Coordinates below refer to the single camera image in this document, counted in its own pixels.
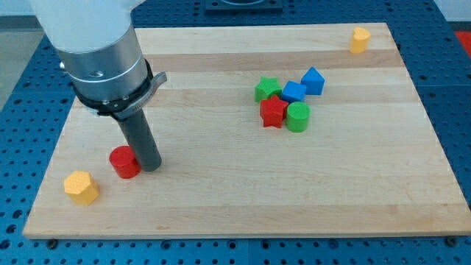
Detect green cylinder block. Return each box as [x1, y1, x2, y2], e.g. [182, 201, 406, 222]
[286, 102, 311, 133]

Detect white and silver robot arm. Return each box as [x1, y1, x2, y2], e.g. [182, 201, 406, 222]
[29, 0, 166, 120]

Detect red star block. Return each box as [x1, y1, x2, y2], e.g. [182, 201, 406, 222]
[259, 95, 288, 128]

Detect green star block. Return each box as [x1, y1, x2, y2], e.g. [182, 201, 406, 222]
[255, 77, 282, 102]

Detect light wooden board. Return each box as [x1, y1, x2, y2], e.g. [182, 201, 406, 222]
[23, 23, 470, 239]

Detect blue cube block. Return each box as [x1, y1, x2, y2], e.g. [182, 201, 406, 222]
[281, 81, 307, 103]

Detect blue triangle block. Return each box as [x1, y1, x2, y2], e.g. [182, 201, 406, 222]
[301, 67, 325, 96]

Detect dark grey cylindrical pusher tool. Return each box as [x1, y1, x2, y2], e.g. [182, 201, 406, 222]
[117, 110, 162, 172]

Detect red cylinder block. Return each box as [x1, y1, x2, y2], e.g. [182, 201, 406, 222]
[109, 146, 141, 179]

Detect yellow heart block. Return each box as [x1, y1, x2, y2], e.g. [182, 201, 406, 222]
[350, 26, 371, 54]

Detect yellow hexagon block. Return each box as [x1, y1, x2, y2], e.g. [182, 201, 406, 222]
[63, 171, 100, 205]

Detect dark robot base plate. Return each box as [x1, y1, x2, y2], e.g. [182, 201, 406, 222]
[204, 0, 283, 13]

